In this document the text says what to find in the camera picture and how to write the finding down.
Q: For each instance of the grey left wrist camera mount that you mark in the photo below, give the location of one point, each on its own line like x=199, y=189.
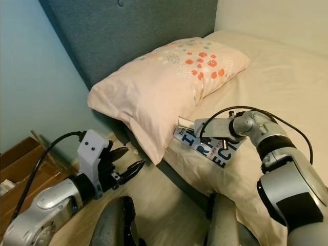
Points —
x=95, y=154

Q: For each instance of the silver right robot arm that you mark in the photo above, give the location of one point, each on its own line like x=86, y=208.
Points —
x=282, y=169

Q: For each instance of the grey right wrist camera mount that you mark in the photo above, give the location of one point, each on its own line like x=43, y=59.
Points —
x=214, y=128

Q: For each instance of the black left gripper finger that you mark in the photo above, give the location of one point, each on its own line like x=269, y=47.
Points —
x=136, y=169
x=120, y=152

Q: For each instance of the cream sheeted mattress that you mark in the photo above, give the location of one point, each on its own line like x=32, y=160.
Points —
x=287, y=82

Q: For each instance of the robot leg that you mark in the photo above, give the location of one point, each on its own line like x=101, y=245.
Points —
x=118, y=225
x=223, y=225

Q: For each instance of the robot right leg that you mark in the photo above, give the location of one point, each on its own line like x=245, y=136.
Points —
x=223, y=225

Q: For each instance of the robot left leg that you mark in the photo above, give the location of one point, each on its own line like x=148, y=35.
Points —
x=118, y=225

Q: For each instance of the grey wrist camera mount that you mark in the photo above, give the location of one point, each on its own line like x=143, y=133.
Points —
x=214, y=128
x=95, y=154

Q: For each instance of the pink pillow with orange dots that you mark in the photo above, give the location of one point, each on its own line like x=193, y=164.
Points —
x=164, y=87

